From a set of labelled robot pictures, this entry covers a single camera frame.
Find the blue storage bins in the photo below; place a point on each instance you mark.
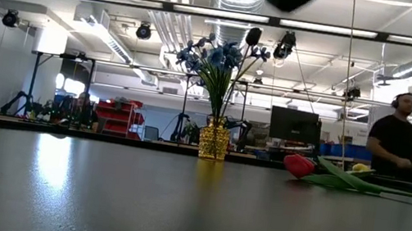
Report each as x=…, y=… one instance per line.
x=345, y=151

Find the black ceiling spotlight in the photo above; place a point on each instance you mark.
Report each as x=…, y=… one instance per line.
x=353, y=93
x=10, y=18
x=285, y=45
x=144, y=31

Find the overhead light bar frame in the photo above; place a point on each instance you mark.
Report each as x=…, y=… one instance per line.
x=222, y=13

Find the black computer monitor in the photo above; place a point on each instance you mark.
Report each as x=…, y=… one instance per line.
x=295, y=125

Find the person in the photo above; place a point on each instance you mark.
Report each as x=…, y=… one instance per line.
x=83, y=110
x=392, y=141

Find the blue artificial flower bunch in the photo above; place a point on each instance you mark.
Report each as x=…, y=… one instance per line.
x=219, y=57

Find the red shelf cart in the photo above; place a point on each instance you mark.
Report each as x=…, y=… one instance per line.
x=116, y=118

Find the grey office chair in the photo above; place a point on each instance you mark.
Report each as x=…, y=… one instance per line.
x=151, y=133

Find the black tall stand frame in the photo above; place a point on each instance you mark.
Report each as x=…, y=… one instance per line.
x=33, y=80

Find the red artificial tulip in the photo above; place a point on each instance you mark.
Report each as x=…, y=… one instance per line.
x=297, y=165

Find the yellow artificial tulip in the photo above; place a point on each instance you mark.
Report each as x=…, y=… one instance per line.
x=361, y=168

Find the yellow textured glass vase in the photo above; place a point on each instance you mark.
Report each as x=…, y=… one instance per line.
x=213, y=143

